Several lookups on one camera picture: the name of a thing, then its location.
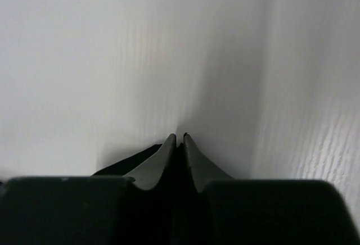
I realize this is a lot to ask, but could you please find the black t shirt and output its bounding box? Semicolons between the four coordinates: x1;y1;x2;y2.
89;143;186;245

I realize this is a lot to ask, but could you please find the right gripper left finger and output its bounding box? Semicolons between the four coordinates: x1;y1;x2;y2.
124;134;177;190

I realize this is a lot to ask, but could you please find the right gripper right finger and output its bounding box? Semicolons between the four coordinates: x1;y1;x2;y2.
183;133;233;193

